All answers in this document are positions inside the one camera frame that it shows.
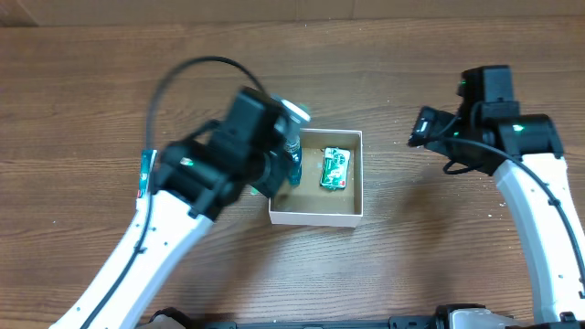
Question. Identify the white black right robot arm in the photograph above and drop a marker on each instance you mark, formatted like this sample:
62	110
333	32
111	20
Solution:
524	155

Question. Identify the green soap packet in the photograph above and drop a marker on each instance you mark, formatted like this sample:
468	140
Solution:
335	168

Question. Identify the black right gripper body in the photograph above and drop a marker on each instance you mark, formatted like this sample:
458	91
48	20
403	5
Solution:
435	143

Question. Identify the teal toothpaste tube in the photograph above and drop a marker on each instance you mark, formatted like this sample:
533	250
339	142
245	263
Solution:
147	163

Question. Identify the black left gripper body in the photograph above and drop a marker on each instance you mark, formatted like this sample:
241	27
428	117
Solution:
278	171

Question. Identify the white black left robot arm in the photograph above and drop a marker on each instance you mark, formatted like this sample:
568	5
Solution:
183	190

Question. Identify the white cardboard box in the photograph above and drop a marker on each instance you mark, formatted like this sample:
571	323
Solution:
310	204

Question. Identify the teal mouthwash bottle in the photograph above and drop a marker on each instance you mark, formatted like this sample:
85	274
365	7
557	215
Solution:
294	150

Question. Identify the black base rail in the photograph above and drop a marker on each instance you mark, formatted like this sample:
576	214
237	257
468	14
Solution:
445	317

